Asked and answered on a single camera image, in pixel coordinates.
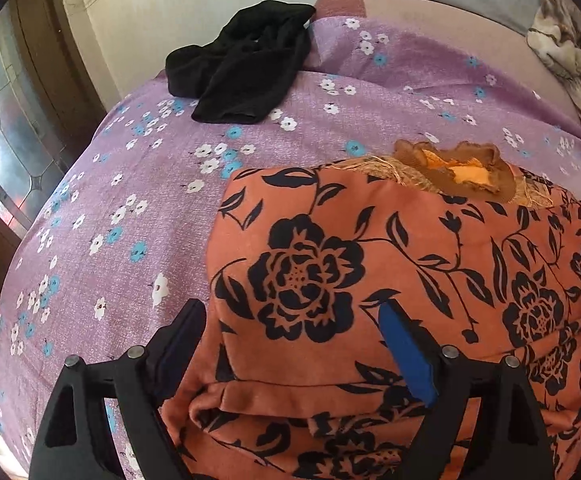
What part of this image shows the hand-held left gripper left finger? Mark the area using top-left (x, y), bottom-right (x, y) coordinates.
top-left (28, 299), bottom-right (208, 480)

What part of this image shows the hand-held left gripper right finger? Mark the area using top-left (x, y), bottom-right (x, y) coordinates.
top-left (378, 302), bottom-right (556, 480)

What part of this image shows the orange black floral garment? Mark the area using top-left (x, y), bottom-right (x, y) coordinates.
top-left (163, 140), bottom-right (581, 480)

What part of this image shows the beige floral plush blanket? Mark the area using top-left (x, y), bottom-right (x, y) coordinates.
top-left (527, 0), bottom-right (581, 136)

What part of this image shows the purple floral bedsheet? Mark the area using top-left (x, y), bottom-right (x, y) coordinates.
top-left (0, 16), bottom-right (581, 476)

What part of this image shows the wooden stained glass door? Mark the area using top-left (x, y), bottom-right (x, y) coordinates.
top-left (0, 0), bottom-right (121, 311)

